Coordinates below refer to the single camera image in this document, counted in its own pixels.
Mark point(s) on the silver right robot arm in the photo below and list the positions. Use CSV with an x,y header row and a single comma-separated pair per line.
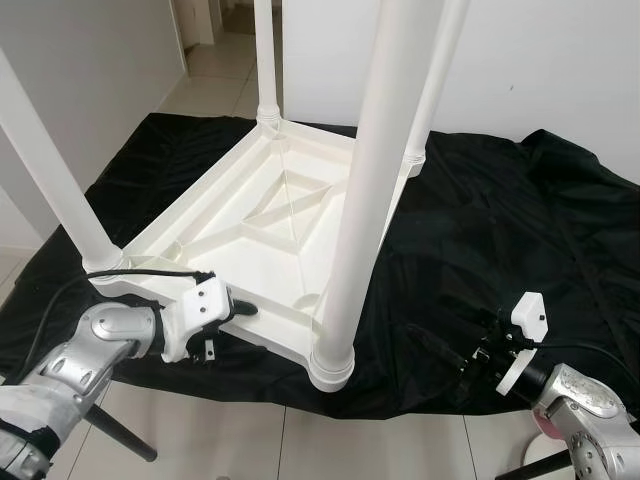
x,y
590,410

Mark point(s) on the black cloth table cover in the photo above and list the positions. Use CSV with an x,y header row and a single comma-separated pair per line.
x,y
520,220

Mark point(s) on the pink plastic stool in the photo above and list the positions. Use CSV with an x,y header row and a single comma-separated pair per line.
x,y
546,425

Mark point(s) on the white plastic table leg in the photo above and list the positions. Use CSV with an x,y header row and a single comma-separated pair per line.
x,y
445,70
265,60
50,160
375,180

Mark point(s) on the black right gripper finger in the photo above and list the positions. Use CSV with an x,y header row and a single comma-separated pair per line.
x,y
435,342
478,380

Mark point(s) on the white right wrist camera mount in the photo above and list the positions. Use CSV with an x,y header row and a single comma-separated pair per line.
x,y
528,315

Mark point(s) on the white door frame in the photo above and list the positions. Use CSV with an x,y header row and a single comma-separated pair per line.
x,y
195,20

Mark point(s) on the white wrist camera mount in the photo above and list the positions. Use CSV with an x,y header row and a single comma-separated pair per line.
x,y
528,315
195,310

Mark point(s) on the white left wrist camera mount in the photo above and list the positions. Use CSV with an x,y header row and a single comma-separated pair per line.
x,y
195,310

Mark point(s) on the black metal table frame leg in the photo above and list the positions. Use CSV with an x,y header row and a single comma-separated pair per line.
x,y
530,466
120,432

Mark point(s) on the white plastic table top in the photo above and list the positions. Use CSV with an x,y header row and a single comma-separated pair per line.
x,y
250,240

